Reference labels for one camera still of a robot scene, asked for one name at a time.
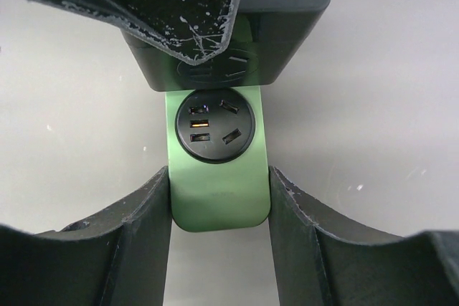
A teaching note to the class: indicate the green power strip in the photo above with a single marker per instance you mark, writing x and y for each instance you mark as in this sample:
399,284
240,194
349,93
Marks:
218,165

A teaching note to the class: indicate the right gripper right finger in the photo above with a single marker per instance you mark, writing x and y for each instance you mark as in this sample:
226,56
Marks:
322,257

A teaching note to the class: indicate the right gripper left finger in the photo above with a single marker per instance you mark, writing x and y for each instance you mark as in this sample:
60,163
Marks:
117,256

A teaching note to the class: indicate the black plug adapter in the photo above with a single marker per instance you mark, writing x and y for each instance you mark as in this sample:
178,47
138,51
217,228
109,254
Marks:
266,35

